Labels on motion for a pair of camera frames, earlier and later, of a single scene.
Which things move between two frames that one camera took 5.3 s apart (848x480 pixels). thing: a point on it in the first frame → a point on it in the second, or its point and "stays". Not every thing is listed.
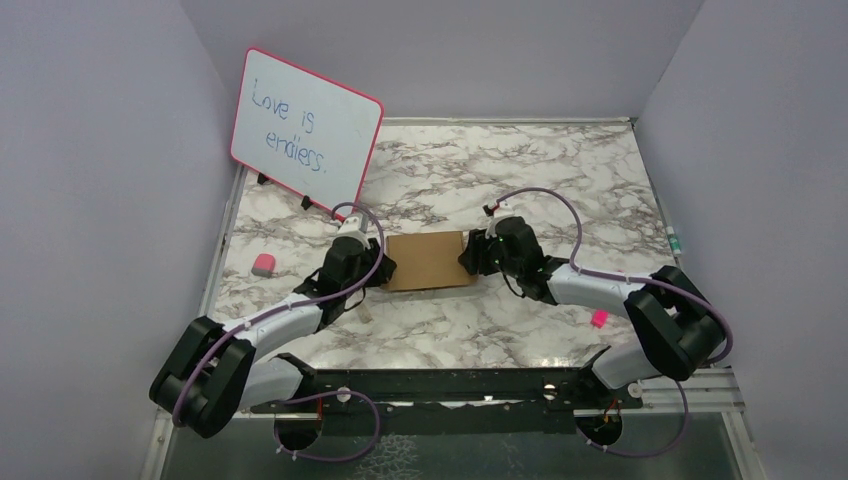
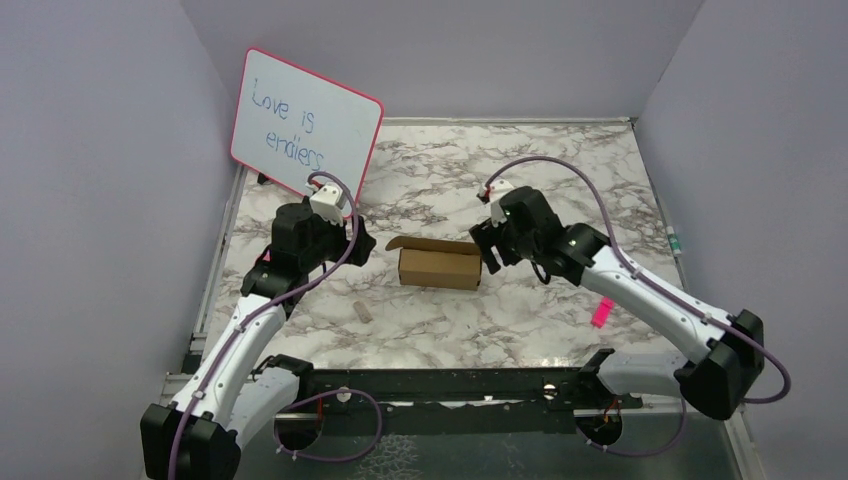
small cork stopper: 364,314 stays
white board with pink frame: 308,134 stays
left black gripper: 384,273 → 362,245
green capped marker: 673,241 stays
